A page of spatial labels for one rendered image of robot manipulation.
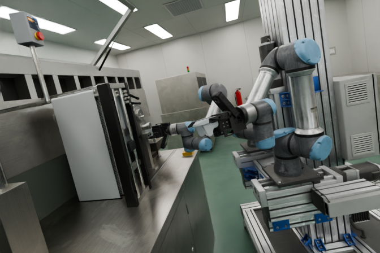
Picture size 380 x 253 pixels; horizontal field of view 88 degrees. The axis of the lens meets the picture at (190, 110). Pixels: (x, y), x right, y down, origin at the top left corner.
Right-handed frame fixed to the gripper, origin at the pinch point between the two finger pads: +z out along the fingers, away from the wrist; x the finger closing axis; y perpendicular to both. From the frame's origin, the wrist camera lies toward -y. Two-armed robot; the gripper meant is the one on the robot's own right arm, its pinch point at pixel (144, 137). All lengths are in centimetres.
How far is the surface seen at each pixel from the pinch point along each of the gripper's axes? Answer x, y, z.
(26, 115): 47, 29, 31
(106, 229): 62, -19, -9
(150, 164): 11.3, -15.0, -6.0
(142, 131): 11.4, 6.1, -5.5
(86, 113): 41.3, 24.6, 4.2
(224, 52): -444, 104, -60
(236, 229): -47, -109, -44
